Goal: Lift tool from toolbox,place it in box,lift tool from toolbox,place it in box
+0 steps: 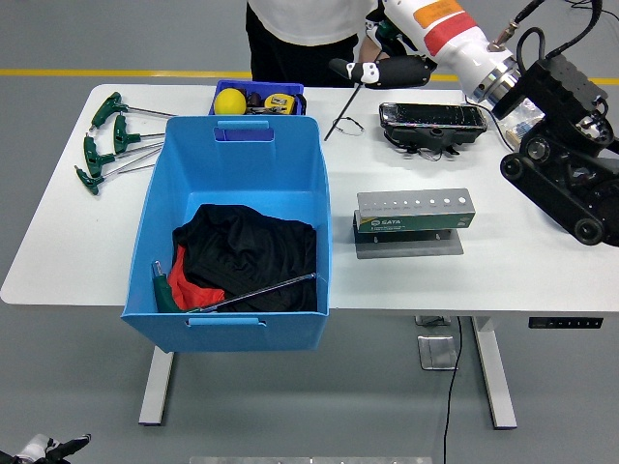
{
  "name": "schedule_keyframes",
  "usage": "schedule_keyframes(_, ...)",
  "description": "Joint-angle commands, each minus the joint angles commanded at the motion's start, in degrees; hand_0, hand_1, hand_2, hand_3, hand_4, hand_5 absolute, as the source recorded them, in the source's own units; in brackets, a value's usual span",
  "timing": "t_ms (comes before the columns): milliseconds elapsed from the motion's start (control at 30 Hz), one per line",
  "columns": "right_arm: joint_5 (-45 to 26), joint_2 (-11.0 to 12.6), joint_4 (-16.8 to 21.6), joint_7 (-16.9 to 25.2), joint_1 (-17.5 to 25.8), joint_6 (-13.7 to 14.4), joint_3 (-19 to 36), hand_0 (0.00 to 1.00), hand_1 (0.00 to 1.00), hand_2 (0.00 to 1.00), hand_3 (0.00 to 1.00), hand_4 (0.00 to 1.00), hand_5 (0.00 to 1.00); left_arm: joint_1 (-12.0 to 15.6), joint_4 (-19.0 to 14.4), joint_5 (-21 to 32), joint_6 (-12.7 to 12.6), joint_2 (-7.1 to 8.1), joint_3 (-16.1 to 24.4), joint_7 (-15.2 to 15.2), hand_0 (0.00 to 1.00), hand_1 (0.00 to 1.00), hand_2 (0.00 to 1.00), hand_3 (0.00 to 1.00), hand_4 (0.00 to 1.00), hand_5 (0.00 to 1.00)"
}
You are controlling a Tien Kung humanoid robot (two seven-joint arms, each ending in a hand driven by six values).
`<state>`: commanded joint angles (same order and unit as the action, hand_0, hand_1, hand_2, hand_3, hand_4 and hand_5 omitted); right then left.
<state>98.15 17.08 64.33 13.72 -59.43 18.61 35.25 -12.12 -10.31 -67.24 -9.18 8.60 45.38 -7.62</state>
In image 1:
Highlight white table leg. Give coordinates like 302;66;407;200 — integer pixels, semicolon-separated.
471;316;518;430
138;350;175;426

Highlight green grey hex key stand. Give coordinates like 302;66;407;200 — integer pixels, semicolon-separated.
352;188;478;261

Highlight black floor cable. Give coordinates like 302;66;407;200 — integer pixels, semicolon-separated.
442;316;463;464

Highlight taped resistor strips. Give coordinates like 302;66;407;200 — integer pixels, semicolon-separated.
505;120;545;144

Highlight person's left hand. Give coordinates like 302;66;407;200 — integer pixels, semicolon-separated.
357;34;388;63

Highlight person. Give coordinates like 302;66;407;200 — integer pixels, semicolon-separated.
245;0;388;89

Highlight large green T-handle hex key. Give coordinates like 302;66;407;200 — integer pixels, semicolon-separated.
151;260;318;314

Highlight metal floor plate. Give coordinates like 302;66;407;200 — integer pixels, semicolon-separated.
417;334;459;371

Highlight yellow tape measure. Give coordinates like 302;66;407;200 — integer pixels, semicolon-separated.
263;93;297;115

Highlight black electronics tray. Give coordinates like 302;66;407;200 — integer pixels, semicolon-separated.
378;101;488;160

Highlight black cloth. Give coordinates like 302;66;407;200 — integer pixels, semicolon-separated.
172;203;319;313

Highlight small dark blue bin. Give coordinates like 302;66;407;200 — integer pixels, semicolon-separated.
209;79;306;116

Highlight small green T-handle hex key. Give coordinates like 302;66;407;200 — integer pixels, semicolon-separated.
323;18;405;142

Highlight thin wire loop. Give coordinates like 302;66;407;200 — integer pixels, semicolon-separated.
332;116;366;138

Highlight black table control panel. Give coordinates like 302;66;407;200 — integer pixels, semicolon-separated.
527;316;604;331

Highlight yellow ball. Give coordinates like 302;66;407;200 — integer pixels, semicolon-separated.
214;88;248;115

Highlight clear plastic parts bag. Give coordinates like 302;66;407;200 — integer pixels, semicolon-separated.
495;94;550;144

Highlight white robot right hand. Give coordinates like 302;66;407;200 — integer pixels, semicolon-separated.
328;0;514;91

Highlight red cloth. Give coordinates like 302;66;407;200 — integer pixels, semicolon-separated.
167;245;227;310

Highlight large light blue plastic box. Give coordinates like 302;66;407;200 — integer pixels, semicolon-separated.
120;115;334;354

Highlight black adapter cable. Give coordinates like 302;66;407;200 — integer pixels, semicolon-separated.
462;91;514;149

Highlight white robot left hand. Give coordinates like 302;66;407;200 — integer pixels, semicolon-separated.
14;433;93;464

